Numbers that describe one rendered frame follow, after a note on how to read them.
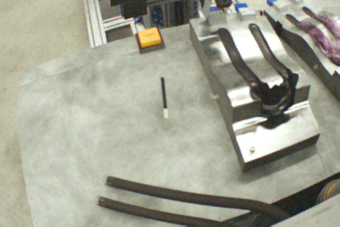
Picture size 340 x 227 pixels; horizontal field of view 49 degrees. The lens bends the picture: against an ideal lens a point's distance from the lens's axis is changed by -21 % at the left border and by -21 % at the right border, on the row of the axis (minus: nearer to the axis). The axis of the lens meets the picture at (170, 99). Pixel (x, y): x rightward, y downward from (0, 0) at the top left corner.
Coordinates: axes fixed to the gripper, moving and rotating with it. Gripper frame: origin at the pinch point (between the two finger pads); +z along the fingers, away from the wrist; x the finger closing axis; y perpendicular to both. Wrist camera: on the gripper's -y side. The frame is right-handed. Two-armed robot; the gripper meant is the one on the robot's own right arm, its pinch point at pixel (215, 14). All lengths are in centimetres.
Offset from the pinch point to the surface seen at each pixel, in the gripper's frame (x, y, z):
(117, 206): 42, -51, 7
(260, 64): -6.0, -21.7, 1.5
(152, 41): 20.4, 1.0, 7.7
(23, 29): 93, 130, 91
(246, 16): -9.7, -2.4, 0.2
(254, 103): 2.0, -35.4, -1.1
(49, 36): 71, 112, 91
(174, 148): 23.2, -34.7, 11.2
